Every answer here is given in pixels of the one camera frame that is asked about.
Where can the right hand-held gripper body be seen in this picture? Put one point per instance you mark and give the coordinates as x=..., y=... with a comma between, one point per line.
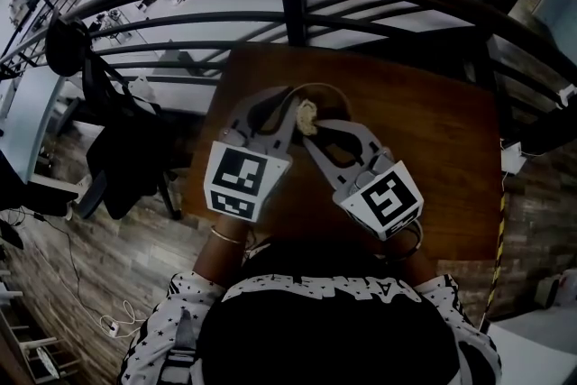
x=387, y=198

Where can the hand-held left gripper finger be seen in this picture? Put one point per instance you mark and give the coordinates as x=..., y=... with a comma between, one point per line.
x=284, y=137
x=241, y=112

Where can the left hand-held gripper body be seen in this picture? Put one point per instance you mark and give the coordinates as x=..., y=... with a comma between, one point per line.
x=234, y=176

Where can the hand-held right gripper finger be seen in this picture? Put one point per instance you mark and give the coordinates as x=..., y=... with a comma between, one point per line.
x=324, y=167
x=367, y=140

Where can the beige sponge ball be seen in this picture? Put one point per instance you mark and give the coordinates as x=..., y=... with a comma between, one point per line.
x=306, y=117

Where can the person's right forearm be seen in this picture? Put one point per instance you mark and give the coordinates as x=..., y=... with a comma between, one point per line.
x=414, y=266

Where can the person's left forearm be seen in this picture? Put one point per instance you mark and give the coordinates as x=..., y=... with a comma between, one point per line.
x=221, y=257

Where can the thin gold bangle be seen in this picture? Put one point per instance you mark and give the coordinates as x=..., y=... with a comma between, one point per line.
x=225, y=236

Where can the brown wooden table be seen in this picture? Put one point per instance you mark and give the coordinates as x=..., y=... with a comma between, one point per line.
x=428, y=149

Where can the white plastic bag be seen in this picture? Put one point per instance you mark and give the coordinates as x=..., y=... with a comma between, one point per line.
x=142, y=90

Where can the brown wooden chair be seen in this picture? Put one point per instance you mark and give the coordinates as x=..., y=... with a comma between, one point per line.
x=293, y=13

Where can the black office chair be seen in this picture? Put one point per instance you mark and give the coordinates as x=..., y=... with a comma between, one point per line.
x=121, y=158

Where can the yellow black hazard tape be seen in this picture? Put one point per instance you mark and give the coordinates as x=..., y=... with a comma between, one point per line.
x=499, y=239

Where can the white power socket box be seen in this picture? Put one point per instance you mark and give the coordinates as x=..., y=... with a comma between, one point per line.
x=511, y=158

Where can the person's black white shirt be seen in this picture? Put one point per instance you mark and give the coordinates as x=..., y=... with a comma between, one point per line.
x=324, y=338

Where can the white plastic jug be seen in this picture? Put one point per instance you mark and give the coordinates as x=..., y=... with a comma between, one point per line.
x=556, y=290

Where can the white power strip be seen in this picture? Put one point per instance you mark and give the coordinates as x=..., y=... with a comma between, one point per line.
x=111, y=327

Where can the white plastic clamp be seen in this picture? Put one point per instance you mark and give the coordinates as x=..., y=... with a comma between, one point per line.
x=567, y=97

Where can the white desk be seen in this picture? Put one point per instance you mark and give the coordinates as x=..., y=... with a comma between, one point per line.
x=31, y=126

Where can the white curved counter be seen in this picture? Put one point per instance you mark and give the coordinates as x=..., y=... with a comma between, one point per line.
x=532, y=351

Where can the white metal rack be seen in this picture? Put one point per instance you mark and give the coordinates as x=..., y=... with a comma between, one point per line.
x=40, y=356

